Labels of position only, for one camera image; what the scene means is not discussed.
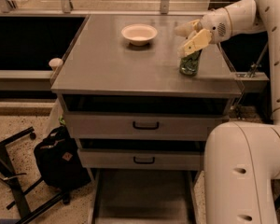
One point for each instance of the open bottom drawer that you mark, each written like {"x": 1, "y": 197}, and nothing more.
{"x": 143, "y": 197}

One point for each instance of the small white cup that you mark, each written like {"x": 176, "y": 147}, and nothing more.
{"x": 55, "y": 63}

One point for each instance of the top drawer with black handle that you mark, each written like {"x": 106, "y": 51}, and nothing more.
{"x": 82, "y": 125}

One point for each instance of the black metal stand frame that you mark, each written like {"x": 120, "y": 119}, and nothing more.
{"x": 9, "y": 177}

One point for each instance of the drawer with black handle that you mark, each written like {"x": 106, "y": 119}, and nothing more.
{"x": 82, "y": 125}
{"x": 140, "y": 159}

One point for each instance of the grey drawer cabinet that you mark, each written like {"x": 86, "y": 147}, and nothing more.
{"x": 105, "y": 74}

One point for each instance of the middle drawer with black handle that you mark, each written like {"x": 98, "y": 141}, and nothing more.
{"x": 140, "y": 159}

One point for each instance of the black backpack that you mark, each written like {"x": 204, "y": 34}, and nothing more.
{"x": 58, "y": 162}

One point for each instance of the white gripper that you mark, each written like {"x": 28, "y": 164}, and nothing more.
{"x": 215, "y": 26}

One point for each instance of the green soda can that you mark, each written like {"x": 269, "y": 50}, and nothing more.
{"x": 189, "y": 65}

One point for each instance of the white bowl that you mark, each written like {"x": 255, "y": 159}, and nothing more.
{"x": 139, "y": 34}

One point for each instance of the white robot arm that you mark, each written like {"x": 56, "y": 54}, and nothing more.
{"x": 241, "y": 158}

